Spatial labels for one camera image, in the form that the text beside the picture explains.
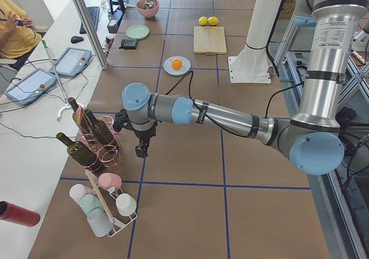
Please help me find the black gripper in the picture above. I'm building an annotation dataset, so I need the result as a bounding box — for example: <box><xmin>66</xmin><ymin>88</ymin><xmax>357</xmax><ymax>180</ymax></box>
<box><xmin>113</xmin><ymin>109</ymin><xmax>157</xmax><ymax>158</ymax></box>

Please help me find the orange fruit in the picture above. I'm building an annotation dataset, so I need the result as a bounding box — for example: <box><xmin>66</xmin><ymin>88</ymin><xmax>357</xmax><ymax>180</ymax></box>
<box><xmin>171</xmin><ymin>58</ymin><xmax>183</xmax><ymax>70</ymax></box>

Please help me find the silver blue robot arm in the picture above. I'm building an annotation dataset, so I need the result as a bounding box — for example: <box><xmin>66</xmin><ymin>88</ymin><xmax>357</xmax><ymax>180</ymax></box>
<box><xmin>113</xmin><ymin>0</ymin><xmax>368</xmax><ymax>175</ymax></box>

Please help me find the light blue plate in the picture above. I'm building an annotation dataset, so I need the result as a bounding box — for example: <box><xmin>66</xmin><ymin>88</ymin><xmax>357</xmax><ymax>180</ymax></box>
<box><xmin>163</xmin><ymin>56</ymin><xmax>191</xmax><ymax>76</ymax></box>

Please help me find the green plate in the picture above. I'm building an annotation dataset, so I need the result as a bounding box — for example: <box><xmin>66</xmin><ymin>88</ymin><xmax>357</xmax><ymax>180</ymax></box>
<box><xmin>125</xmin><ymin>25</ymin><xmax>150</xmax><ymax>40</ymax></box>

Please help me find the middle wine bottle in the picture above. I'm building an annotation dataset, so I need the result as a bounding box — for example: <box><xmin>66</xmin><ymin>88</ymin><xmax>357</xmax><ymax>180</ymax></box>
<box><xmin>83</xmin><ymin>108</ymin><xmax>119</xmax><ymax>151</ymax></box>

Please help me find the pink cup on rack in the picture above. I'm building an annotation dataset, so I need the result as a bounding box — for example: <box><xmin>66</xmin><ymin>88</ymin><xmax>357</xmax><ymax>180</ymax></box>
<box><xmin>98</xmin><ymin>172</ymin><xmax>122</xmax><ymax>192</ymax></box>

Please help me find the white cup on rack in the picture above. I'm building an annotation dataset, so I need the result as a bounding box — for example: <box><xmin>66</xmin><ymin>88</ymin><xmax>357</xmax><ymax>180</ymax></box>
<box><xmin>116</xmin><ymin>193</ymin><xmax>137</xmax><ymax>216</ymax></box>

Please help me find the front wine bottle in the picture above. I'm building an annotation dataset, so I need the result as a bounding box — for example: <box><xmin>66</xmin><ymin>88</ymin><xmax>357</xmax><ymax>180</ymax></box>
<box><xmin>56</xmin><ymin>132</ymin><xmax>105</xmax><ymax>174</ymax></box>

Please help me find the dark green wine bottle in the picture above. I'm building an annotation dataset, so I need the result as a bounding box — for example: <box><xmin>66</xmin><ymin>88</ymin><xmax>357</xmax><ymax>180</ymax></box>
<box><xmin>68</xmin><ymin>97</ymin><xmax>93</xmax><ymax>141</ymax></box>

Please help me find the green cup on rack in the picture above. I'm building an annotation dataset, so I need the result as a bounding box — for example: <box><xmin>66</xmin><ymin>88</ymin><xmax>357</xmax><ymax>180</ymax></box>
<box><xmin>79</xmin><ymin>194</ymin><xmax>104</xmax><ymax>215</ymax></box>

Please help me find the light pink cup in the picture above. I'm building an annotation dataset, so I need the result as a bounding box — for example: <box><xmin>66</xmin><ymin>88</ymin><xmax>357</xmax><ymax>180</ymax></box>
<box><xmin>69</xmin><ymin>184</ymin><xmax>95</xmax><ymax>205</ymax></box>

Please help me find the light blue cup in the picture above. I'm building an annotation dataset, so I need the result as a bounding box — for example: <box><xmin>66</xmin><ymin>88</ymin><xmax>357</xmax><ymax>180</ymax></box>
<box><xmin>87</xmin><ymin>208</ymin><xmax>113</xmax><ymax>237</ymax></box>

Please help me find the grabber reach tool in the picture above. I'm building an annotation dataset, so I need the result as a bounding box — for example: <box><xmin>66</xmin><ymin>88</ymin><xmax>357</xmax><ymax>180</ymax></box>
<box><xmin>42</xmin><ymin>40</ymin><xmax>71</xmax><ymax>121</ymax></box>

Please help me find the black wallet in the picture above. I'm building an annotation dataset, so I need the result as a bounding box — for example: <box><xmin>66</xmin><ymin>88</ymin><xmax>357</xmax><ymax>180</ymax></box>
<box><xmin>119</xmin><ymin>38</ymin><xmax>138</xmax><ymax>50</ymax></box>

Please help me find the far teach pendant tablet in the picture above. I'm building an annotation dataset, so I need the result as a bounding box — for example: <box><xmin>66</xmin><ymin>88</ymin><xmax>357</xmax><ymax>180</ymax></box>
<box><xmin>54</xmin><ymin>47</ymin><xmax>92</xmax><ymax>78</ymax></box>

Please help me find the teach pendant tablet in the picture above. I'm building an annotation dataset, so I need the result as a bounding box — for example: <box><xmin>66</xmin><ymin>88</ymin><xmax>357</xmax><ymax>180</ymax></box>
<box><xmin>54</xmin><ymin>47</ymin><xmax>92</xmax><ymax>78</ymax></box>
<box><xmin>5</xmin><ymin>68</ymin><xmax>57</xmax><ymax>106</ymax></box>

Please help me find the near teach pendant tablet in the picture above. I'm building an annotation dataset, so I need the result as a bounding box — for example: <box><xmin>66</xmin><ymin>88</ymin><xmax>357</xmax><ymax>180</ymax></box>
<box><xmin>5</xmin><ymin>68</ymin><xmax>57</xmax><ymax>106</ymax></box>

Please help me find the bamboo cutting board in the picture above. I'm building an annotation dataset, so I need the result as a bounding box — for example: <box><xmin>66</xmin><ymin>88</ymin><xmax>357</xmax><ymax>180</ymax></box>
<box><xmin>194</xmin><ymin>26</ymin><xmax>227</xmax><ymax>54</ymax></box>

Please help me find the black computer mouse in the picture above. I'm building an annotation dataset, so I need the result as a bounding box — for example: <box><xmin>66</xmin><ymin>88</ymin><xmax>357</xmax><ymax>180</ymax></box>
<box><xmin>70</xmin><ymin>36</ymin><xmax>84</xmax><ymax>44</ymax></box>

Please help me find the pink bowl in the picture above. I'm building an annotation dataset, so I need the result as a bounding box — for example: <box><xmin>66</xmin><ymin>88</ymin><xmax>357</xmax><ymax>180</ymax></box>
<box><xmin>136</xmin><ymin>0</ymin><xmax>159</xmax><ymax>18</ymax></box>

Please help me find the left yellow lemon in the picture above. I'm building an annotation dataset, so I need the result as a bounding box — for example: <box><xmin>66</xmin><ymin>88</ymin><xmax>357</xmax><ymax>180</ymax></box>
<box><xmin>198</xmin><ymin>16</ymin><xmax>208</xmax><ymax>27</ymax></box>

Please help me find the yellow lemon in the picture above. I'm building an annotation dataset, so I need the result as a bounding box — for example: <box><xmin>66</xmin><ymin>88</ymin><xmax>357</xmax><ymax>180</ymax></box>
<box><xmin>208</xmin><ymin>16</ymin><xmax>219</xmax><ymax>26</ymax></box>
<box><xmin>198</xmin><ymin>16</ymin><xmax>208</xmax><ymax>27</ymax></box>

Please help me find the metal scoop in bowl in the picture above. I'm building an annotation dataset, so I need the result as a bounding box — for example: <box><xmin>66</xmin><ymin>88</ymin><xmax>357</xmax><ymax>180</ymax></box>
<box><xmin>141</xmin><ymin>0</ymin><xmax>155</xmax><ymax>10</ymax></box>

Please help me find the black keyboard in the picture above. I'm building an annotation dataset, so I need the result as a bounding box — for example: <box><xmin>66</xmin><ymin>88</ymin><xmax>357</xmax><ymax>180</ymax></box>
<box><xmin>79</xmin><ymin>6</ymin><xmax>101</xmax><ymax>35</ymax></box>

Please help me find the red thermos bottle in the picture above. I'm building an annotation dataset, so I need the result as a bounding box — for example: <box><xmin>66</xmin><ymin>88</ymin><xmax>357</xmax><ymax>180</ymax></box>
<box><xmin>1</xmin><ymin>201</ymin><xmax>40</xmax><ymax>227</ymax></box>

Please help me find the right yellow lemon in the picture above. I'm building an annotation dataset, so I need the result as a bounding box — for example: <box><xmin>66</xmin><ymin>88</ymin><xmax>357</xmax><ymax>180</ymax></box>
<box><xmin>208</xmin><ymin>16</ymin><xmax>219</xmax><ymax>26</ymax></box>

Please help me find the person in yellow shirt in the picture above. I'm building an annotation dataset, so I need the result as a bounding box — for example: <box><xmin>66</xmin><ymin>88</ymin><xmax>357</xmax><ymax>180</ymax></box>
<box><xmin>1</xmin><ymin>0</ymin><xmax>42</xmax><ymax>70</ymax></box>

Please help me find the cardboard box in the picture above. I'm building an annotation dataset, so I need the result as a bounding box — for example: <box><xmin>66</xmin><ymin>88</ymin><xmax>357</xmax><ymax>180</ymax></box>
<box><xmin>278</xmin><ymin>0</ymin><xmax>296</xmax><ymax>20</ymax></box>

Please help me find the copper wire bottle rack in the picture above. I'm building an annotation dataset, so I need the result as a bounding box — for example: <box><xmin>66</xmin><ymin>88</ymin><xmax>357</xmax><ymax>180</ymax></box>
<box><xmin>73</xmin><ymin>106</ymin><xmax>122</xmax><ymax>170</ymax></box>

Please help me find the white wire cup rack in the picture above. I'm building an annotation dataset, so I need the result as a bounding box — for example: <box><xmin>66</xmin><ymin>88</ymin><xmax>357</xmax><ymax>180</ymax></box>
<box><xmin>85</xmin><ymin>171</ymin><xmax>137</xmax><ymax>238</ymax></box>

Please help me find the wooden rack handle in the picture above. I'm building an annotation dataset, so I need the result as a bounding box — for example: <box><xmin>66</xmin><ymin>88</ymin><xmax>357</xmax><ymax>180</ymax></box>
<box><xmin>85</xmin><ymin>171</ymin><xmax>115</xmax><ymax>224</ymax></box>

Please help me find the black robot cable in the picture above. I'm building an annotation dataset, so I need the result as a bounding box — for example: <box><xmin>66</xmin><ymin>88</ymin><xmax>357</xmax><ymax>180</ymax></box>
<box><xmin>164</xmin><ymin>70</ymin><xmax>194</xmax><ymax>96</ymax></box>

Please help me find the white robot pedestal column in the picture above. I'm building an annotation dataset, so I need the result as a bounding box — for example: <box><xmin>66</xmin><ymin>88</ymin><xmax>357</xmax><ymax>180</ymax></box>
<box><xmin>228</xmin><ymin>0</ymin><xmax>284</xmax><ymax>84</ymax></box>

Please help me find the aluminium frame post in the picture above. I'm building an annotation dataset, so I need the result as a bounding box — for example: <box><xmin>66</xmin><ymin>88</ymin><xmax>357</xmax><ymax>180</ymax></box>
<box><xmin>72</xmin><ymin>0</ymin><xmax>108</xmax><ymax>70</ymax></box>

